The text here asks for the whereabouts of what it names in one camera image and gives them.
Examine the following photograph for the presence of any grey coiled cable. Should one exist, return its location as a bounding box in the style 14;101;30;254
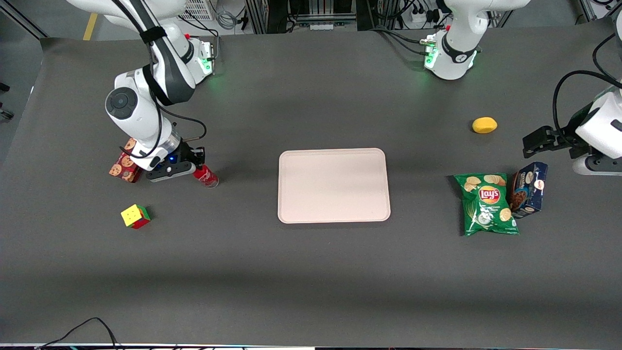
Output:
215;9;240;31

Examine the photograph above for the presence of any colourful puzzle cube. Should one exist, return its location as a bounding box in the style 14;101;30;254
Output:
121;204;152;230

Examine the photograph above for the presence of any green Lay's chips bag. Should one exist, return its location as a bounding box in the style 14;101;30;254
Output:
453;173;520;237

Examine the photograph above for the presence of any red coke bottle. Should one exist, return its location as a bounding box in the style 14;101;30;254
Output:
193;164;220;189

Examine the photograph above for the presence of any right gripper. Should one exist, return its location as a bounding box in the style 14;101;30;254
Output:
145;147;206;183

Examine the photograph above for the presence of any beige plastic tray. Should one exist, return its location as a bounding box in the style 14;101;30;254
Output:
277;148;391;224

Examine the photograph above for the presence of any black base cable bundle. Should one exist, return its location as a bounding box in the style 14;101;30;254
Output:
370;27;434;57

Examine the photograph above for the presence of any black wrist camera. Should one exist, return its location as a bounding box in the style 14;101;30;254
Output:
566;100;596;146
158;139;195;169

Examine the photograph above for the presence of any aluminium equipment rack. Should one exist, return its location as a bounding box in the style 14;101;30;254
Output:
244;0;405;35

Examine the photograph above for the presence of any thin black table cable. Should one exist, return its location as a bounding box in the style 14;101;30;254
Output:
35;317;120;350

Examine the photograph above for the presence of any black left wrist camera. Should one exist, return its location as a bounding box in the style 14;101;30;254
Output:
566;100;596;146

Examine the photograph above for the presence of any yellow floor tape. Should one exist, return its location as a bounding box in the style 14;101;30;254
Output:
82;12;99;41

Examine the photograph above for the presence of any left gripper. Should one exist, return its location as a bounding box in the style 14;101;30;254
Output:
522;125;622;176

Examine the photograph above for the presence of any red cookie box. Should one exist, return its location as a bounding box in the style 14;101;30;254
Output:
108;138;144;184

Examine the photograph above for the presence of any looped black arm cable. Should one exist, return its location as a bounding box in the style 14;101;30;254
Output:
553;70;622;142

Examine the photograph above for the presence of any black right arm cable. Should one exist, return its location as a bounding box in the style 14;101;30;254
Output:
111;0;208;160

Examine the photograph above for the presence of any yellow lemon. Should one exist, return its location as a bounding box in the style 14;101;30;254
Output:
472;117;498;134

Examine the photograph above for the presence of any white perforated box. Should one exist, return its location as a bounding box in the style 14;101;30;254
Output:
184;0;215;21

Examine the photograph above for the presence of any blue cookie box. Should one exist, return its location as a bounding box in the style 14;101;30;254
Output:
509;161;549;219

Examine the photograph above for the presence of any short black arm cable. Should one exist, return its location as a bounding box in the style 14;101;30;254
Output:
591;33;622;81

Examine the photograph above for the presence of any white power strip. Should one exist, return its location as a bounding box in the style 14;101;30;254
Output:
410;9;439;26

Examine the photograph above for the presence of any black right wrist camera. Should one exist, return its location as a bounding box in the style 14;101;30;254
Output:
158;139;195;169

